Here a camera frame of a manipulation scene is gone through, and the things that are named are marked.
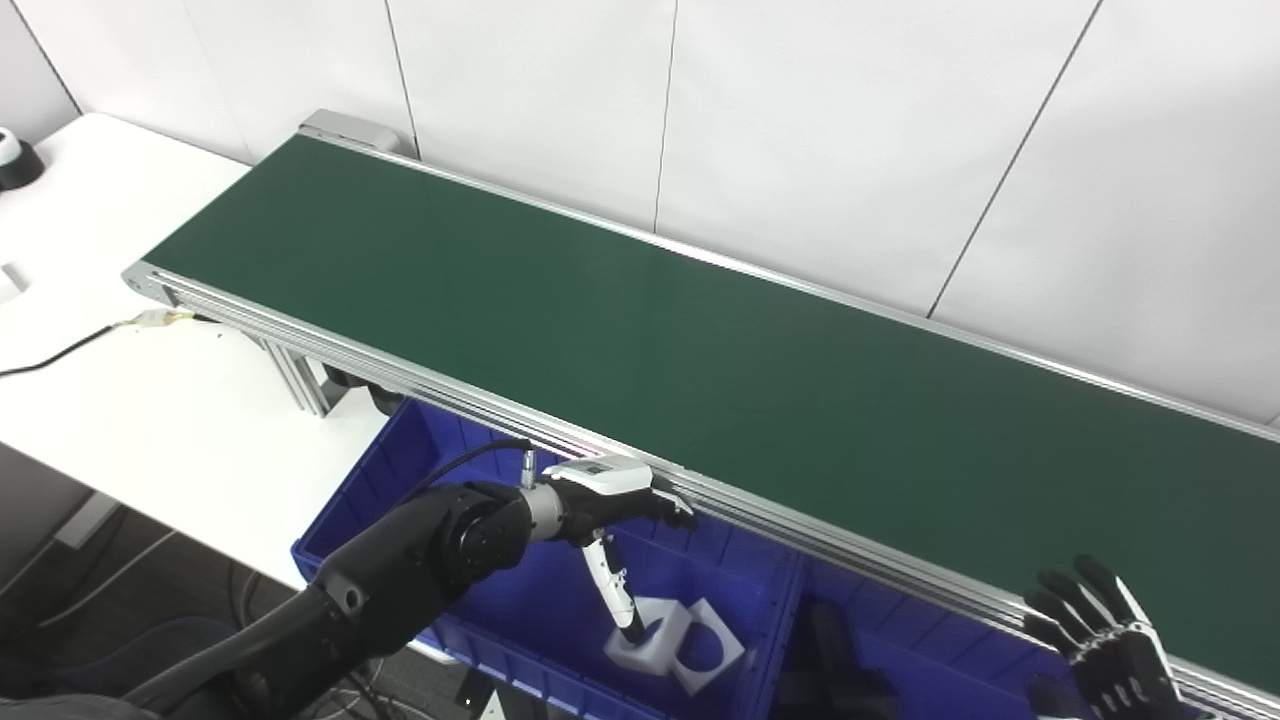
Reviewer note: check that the black cylinder parts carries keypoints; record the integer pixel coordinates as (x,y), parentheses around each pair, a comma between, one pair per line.
(830,660)

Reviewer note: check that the green conveyor belt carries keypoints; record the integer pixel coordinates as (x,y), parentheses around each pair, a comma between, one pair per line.
(700,370)
(300,338)

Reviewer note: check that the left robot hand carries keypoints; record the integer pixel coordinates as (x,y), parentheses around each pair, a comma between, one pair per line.
(600,480)

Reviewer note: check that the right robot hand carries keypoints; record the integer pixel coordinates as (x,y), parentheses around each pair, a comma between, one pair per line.
(1120,670)

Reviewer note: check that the aluminium conveyor leg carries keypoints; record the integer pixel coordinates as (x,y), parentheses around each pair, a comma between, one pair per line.
(300,385)

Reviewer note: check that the black and white tape roll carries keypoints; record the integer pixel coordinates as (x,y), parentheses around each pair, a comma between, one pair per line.
(20,170)

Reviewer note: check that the black motor under conveyor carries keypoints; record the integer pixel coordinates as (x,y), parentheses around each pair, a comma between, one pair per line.
(385,400)

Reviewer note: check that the white square part with hole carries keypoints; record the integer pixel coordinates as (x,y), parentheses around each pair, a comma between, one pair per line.
(630,655)
(725,660)

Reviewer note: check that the white table leg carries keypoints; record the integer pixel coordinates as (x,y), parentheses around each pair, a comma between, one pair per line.
(85,518)

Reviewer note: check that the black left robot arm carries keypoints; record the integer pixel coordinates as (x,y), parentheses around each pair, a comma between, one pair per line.
(400,560)

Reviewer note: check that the grey conveyor end cap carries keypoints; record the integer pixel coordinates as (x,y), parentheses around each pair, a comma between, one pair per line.
(345,125)

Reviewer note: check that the blue plastic bin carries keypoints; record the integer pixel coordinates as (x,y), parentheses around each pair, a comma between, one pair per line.
(930,650)
(540,600)

